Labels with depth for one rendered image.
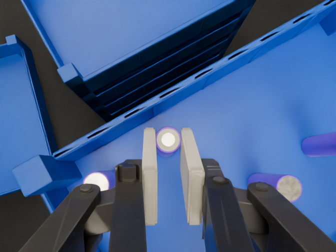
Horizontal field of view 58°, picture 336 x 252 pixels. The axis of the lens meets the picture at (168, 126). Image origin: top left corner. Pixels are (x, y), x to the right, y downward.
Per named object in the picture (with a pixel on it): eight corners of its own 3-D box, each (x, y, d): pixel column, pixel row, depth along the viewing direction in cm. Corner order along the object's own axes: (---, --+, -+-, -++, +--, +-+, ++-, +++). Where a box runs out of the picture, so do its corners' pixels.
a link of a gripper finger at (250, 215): (208, 204, 13) (278, 204, 13) (196, 157, 18) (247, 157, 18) (207, 234, 13) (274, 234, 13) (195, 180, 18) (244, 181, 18)
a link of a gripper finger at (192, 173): (189, 171, 14) (205, 171, 14) (180, 127, 21) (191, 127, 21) (187, 226, 15) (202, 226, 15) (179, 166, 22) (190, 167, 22)
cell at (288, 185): (270, 183, 20) (242, 179, 26) (285, 208, 20) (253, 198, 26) (292, 169, 20) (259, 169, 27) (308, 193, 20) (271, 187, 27)
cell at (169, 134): (161, 161, 26) (163, 158, 20) (150, 143, 27) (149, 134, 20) (179, 150, 27) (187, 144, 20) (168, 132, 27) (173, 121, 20)
